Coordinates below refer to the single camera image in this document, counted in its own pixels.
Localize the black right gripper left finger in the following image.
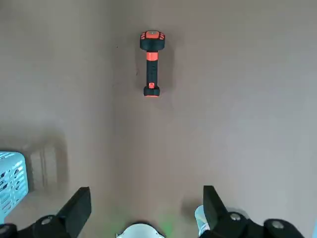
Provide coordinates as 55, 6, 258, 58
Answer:
0, 186, 92, 238

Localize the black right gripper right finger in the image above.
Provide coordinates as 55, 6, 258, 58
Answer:
203, 185, 317, 238

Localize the orange black barcode scanner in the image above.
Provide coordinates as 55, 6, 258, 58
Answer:
139, 29, 166, 98

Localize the blue plastic basket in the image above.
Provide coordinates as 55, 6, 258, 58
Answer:
0, 151, 31, 219

